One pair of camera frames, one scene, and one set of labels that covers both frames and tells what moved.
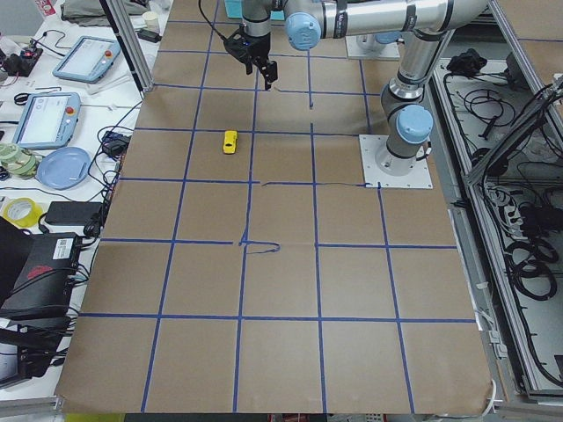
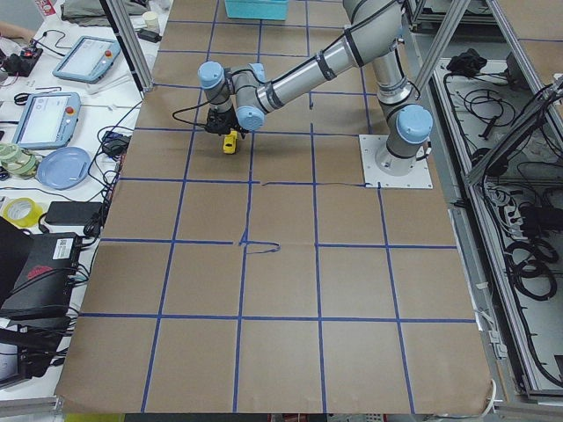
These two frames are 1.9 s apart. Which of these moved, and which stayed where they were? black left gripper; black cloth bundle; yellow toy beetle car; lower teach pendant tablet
Moved: black left gripper
Stayed: yellow toy beetle car; black cloth bundle; lower teach pendant tablet
